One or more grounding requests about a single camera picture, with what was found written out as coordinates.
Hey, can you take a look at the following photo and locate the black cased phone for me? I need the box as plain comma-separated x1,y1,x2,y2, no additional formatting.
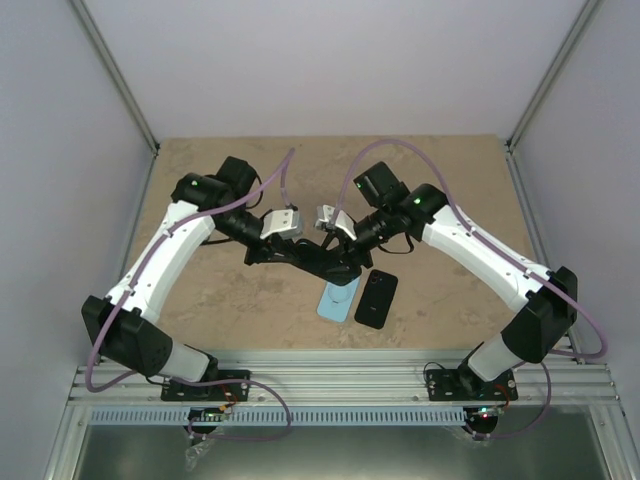
354,269,399,330
315,261,362,286

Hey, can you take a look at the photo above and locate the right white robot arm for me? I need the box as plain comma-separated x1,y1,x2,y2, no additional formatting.
315,162,578,399

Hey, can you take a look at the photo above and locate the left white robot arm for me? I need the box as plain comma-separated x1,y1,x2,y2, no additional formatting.
81,157,361,399

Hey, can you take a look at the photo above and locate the light blue cased phone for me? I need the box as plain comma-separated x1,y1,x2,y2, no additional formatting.
316,278,360,324

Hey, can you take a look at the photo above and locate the left circuit board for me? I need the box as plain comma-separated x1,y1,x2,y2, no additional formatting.
187,404,233,423

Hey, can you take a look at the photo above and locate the circuit board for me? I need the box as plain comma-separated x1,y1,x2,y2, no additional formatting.
187,404,233,423
474,404,506,419

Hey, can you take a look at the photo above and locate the right circuit board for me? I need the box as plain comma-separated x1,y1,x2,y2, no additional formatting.
474,404,506,419

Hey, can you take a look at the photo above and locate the clear plastic bag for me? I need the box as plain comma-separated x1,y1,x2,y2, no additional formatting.
184,436,212,472

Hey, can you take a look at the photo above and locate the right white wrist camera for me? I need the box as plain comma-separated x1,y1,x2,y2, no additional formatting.
314,204,357,241

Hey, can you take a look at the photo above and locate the aluminium rail frame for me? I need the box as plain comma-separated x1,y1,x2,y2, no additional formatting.
46,347,639,479

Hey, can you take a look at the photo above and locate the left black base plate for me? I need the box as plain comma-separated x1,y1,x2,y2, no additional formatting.
160,369,251,403

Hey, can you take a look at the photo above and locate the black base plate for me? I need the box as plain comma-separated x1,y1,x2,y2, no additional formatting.
423,366,519,402
160,369,251,403

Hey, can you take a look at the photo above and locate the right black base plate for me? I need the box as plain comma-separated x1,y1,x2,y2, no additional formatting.
423,366,519,402

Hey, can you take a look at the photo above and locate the blue slotted cable duct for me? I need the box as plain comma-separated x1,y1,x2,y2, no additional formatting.
89,405,466,427

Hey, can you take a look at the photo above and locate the left aluminium corner post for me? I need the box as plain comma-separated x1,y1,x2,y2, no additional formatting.
68,0,160,156

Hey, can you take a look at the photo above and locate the aluminium corner post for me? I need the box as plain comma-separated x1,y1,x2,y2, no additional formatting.
505,0,604,154
68,0,160,156

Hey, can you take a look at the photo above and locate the right aluminium corner post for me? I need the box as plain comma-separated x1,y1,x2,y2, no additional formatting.
505,0,604,154

